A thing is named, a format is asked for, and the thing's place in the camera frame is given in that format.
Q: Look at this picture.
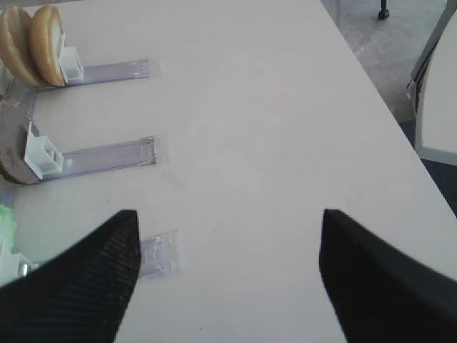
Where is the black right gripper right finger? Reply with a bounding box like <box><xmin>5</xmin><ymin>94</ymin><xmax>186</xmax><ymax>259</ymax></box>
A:
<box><xmin>318</xmin><ymin>209</ymin><xmax>456</xmax><ymax>342</ymax></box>

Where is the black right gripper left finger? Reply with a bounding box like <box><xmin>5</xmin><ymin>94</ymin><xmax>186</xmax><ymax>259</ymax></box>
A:
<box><xmin>1</xmin><ymin>210</ymin><xmax>141</xmax><ymax>342</ymax></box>

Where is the white lettuce pusher block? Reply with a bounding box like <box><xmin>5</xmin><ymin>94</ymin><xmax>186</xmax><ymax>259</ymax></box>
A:
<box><xmin>0</xmin><ymin>245</ymin><xmax>39</xmax><ymax>285</ymax></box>

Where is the green lettuce leaf standing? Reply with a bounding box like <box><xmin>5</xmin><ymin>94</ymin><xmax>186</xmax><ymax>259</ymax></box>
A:
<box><xmin>0</xmin><ymin>204</ymin><xmax>17</xmax><ymax>251</ymax></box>

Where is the brown meat patty standing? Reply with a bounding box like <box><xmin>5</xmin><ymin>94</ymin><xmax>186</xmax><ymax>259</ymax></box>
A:
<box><xmin>1</xmin><ymin>99</ymin><xmax>40</xmax><ymax>187</ymax></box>

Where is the white patty pusher block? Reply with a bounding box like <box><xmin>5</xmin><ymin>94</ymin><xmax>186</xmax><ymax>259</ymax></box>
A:
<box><xmin>24</xmin><ymin>121</ymin><xmax>64</xmax><ymax>181</ymax></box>

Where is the grey chair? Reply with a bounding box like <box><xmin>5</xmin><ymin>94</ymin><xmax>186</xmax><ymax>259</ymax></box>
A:
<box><xmin>407</xmin><ymin>1</ymin><xmax>456</xmax><ymax>166</ymax></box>

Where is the white bun pusher block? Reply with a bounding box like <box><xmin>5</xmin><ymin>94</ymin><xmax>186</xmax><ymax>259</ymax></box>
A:
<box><xmin>59</xmin><ymin>46</ymin><xmax>84</xmax><ymax>84</ymax></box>

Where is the brown bun half right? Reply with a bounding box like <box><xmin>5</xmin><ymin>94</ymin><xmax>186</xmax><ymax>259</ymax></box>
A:
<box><xmin>29</xmin><ymin>5</ymin><xmax>65</xmax><ymax>86</ymax></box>

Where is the brown bun half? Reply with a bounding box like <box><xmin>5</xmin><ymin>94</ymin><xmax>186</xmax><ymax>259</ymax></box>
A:
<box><xmin>29</xmin><ymin>5</ymin><xmax>65</xmax><ymax>86</ymax></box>
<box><xmin>1</xmin><ymin>6</ymin><xmax>46</xmax><ymax>87</ymax></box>

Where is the brown bun half left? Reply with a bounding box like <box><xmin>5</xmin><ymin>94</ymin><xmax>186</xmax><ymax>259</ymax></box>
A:
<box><xmin>1</xmin><ymin>6</ymin><xmax>46</xmax><ymax>87</ymax></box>

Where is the clear lettuce holder rail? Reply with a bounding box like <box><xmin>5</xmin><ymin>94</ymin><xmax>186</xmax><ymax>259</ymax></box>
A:
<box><xmin>139</xmin><ymin>230</ymin><xmax>182</xmax><ymax>279</ymax></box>

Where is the clear patty holder rail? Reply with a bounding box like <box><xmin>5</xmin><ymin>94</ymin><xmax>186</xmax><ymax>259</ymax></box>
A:
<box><xmin>43</xmin><ymin>134</ymin><xmax>170</xmax><ymax>182</ymax></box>

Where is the clear bun holder rail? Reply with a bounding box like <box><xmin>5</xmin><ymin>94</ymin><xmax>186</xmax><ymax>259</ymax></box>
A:
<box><xmin>35</xmin><ymin>58</ymin><xmax>161</xmax><ymax>92</ymax></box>

